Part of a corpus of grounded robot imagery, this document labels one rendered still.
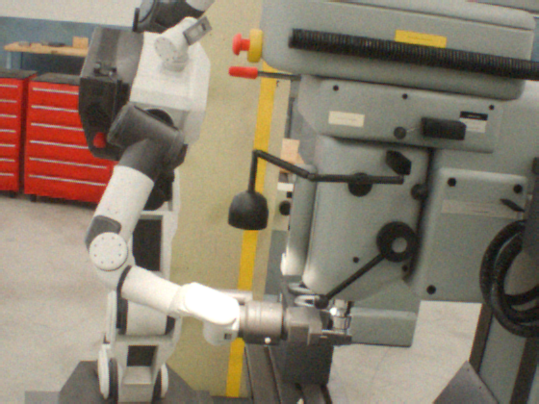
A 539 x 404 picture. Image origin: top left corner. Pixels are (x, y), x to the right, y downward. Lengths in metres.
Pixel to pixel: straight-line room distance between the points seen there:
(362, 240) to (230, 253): 1.95
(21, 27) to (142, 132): 9.02
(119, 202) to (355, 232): 0.51
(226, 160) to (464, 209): 1.90
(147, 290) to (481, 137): 0.71
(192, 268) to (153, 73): 1.65
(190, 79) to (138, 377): 0.92
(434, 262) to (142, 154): 0.65
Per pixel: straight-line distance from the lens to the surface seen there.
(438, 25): 1.29
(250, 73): 1.46
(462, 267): 1.42
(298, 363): 1.90
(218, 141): 3.14
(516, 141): 1.40
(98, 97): 1.78
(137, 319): 2.01
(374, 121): 1.29
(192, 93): 1.75
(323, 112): 1.27
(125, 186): 1.60
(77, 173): 6.09
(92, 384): 2.55
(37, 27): 10.57
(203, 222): 3.23
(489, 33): 1.32
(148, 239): 2.06
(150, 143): 1.63
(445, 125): 1.29
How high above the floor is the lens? 1.86
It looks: 15 degrees down
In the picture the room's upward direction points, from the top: 7 degrees clockwise
